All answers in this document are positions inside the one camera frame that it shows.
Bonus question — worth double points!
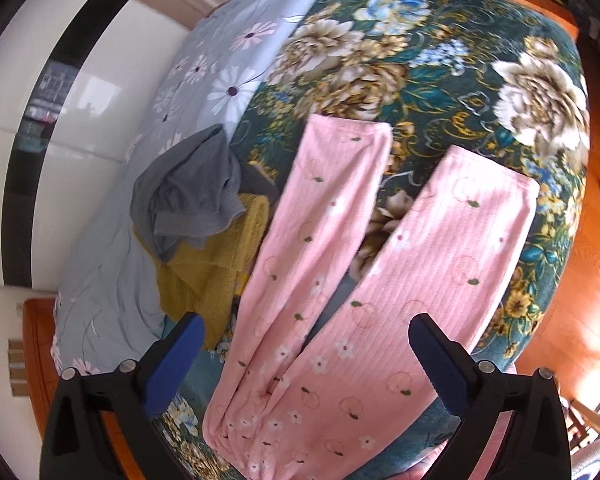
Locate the pink floral fleece pants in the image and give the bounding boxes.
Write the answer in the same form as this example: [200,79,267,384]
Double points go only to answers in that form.
[202,114,541,480]

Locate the mustard yellow knit sweater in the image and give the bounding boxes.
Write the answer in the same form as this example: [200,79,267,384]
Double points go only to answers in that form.
[135,192,271,351]

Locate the white wardrobe with black stripe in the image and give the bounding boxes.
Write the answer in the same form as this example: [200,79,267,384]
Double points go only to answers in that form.
[0,0,191,291]

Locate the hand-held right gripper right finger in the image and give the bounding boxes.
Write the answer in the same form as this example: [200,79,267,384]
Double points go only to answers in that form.
[408,312,581,480]

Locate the teal floral blanket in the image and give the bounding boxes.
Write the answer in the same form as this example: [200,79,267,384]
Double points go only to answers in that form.
[150,0,591,480]

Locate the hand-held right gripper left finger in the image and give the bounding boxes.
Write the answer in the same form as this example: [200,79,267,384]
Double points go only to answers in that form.
[39,311,206,480]

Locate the grey garment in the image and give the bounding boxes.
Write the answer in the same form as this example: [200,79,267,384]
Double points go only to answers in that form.
[130,124,246,262]

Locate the wooden chair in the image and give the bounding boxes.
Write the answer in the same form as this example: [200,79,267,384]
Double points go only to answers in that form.
[562,352,600,443]

